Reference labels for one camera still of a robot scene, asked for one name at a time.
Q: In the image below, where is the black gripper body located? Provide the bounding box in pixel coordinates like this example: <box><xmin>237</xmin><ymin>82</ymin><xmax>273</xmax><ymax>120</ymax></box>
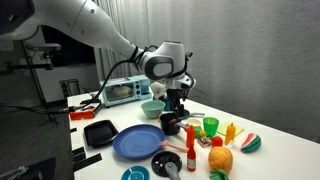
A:
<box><xmin>166</xmin><ymin>87</ymin><xmax>187</xmax><ymax>108</ymax></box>

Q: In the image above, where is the small dark teal pan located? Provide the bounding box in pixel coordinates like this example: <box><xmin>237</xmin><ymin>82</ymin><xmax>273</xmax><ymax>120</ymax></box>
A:
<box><xmin>179</xmin><ymin>109</ymin><xmax>206</xmax><ymax>120</ymax></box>

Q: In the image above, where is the mint green bowl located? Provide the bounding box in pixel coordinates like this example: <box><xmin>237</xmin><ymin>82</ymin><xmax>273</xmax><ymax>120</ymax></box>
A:
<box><xmin>140</xmin><ymin>100</ymin><xmax>166</xmax><ymax>120</ymax></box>

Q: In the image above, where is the red ketchup squeeze bottle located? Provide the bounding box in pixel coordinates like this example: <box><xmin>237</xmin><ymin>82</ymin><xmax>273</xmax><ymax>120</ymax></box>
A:
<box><xmin>185</xmin><ymin>124</ymin><xmax>196</xmax><ymax>149</ymax></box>

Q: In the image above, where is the green toy corn cob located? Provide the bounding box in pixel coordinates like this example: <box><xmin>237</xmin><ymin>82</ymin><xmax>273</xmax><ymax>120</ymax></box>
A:
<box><xmin>194</xmin><ymin>126</ymin><xmax>207</xmax><ymax>139</ymax></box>

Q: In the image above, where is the green plastic cup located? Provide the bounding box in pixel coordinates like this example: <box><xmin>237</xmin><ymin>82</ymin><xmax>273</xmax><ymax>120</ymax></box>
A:
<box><xmin>202</xmin><ymin>116</ymin><xmax>220</xmax><ymax>138</ymax></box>

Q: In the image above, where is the pink plastic spatula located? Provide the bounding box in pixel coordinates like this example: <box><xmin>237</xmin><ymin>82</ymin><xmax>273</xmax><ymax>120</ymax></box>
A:
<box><xmin>159</xmin><ymin>140</ymin><xmax>189</xmax><ymax>154</ymax></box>

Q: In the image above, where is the small brown printed box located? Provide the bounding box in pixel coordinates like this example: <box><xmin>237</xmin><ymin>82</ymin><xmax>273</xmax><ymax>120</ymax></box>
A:
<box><xmin>196</xmin><ymin>135</ymin><xmax>213</xmax><ymax>148</ymax></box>

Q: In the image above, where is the red toy tomato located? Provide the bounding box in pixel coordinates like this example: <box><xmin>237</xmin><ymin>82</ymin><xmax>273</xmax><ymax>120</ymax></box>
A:
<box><xmin>211</xmin><ymin>135</ymin><xmax>224</xmax><ymax>148</ymax></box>

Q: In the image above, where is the large blue plate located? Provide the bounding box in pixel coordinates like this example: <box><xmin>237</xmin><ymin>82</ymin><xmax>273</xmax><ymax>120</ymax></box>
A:
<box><xmin>112</xmin><ymin>124</ymin><xmax>166</xmax><ymax>160</ymax></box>

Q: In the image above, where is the small red labelled sauce bottle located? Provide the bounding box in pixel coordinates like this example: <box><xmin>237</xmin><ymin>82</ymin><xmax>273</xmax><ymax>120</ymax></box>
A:
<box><xmin>186</xmin><ymin>144</ymin><xmax>197</xmax><ymax>173</ymax></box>

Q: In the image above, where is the light blue toy oven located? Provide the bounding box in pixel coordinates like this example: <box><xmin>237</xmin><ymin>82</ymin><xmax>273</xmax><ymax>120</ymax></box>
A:
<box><xmin>99</xmin><ymin>74</ymin><xmax>153</xmax><ymax>108</ymax></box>

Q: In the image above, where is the yellow mustard squeeze bottle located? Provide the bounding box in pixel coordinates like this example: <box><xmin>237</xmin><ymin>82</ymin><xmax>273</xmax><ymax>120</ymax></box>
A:
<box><xmin>224</xmin><ymin>122</ymin><xmax>237</xmax><ymax>146</ymax></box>

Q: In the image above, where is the yellow-green cutting mat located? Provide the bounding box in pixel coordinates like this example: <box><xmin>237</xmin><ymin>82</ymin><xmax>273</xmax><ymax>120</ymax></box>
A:
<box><xmin>216</xmin><ymin>120</ymin><xmax>245</xmax><ymax>138</ymax></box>

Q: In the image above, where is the orange toy pineapple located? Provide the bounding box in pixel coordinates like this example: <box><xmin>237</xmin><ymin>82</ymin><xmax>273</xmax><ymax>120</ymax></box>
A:
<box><xmin>208</xmin><ymin>146</ymin><xmax>234</xmax><ymax>175</ymax></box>

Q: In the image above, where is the toy watermelon slice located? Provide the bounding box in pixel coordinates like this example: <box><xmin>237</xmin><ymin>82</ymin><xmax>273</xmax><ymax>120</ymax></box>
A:
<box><xmin>240</xmin><ymin>132</ymin><xmax>263</xmax><ymax>154</ymax></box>

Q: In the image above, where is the black ridged tray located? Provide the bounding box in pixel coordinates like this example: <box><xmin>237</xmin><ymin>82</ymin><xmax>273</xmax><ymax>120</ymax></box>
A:
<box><xmin>83</xmin><ymin>119</ymin><xmax>120</xmax><ymax>149</ymax></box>

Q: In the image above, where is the red flat box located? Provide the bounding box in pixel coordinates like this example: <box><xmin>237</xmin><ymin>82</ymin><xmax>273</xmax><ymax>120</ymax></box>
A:
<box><xmin>69</xmin><ymin>101</ymin><xmax>102</xmax><ymax>121</ymax></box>

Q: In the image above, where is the long black tape strip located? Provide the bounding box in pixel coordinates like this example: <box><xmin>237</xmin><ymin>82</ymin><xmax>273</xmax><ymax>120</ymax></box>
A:
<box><xmin>73</xmin><ymin>153</ymin><xmax>103</xmax><ymax>173</ymax></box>

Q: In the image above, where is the black metal cart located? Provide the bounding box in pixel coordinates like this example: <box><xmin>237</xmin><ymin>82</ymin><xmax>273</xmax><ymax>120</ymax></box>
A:
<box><xmin>59</xmin><ymin>78</ymin><xmax>82</xmax><ymax>100</ymax></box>

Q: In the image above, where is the black monitor screen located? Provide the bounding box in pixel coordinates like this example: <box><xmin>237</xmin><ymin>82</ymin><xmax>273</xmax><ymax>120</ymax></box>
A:
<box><xmin>41</xmin><ymin>26</ymin><xmax>96</xmax><ymax>68</ymax></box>

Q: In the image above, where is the black seat with papers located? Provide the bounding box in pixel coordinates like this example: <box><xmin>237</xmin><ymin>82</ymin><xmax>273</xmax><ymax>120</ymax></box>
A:
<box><xmin>0</xmin><ymin>157</ymin><xmax>57</xmax><ymax>180</ymax></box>

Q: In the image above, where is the teal two-handled pot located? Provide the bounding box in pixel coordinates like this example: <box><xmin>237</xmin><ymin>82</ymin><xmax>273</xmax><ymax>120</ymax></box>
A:
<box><xmin>163</xmin><ymin>98</ymin><xmax>175</xmax><ymax>112</ymax></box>

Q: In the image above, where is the black pot grey handle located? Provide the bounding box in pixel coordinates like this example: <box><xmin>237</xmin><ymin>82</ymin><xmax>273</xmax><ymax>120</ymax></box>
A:
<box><xmin>159</xmin><ymin>112</ymin><xmax>190</xmax><ymax>136</ymax></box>

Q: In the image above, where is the black frying pan grey handle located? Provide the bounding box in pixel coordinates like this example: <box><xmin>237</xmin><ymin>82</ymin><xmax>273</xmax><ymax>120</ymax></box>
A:
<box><xmin>151</xmin><ymin>150</ymin><xmax>183</xmax><ymax>180</ymax></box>

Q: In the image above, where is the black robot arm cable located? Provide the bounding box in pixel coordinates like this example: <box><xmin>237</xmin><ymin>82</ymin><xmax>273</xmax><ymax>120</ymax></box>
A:
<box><xmin>79</xmin><ymin>44</ymin><xmax>159</xmax><ymax>108</ymax></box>

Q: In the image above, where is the grey camera on stand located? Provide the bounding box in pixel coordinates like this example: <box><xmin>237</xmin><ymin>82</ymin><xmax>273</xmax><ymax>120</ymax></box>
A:
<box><xmin>25</xmin><ymin>43</ymin><xmax>63</xmax><ymax>53</ymax></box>

